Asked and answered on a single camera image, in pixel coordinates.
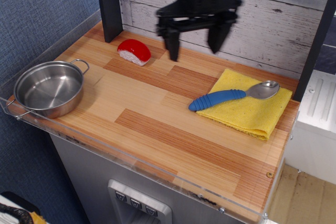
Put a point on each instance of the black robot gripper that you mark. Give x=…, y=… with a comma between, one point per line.
x=187, y=15

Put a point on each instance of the red and white toy sushi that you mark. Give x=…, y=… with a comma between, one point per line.
x=134, y=51

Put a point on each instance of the stainless steel pot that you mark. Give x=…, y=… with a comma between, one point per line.
x=51, y=89

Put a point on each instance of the yellow folded cloth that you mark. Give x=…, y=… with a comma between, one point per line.
x=255, y=117

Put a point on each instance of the white toy sink unit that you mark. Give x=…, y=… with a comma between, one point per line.
x=311, y=148

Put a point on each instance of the clear acrylic table guard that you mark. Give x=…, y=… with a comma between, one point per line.
x=139, y=115

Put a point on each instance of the grey toy fridge cabinet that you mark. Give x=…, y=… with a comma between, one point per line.
x=90, y=173

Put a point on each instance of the silver dispenser panel with buttons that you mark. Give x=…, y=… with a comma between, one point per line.
x=133, y=206

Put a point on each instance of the yellow and black object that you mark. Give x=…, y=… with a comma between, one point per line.
x=11, y=214

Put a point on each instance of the blue handled metal spoon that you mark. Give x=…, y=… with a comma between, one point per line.
x=263, y=90

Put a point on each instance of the dark grey right post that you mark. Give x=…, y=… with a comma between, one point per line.
x=314, y=52

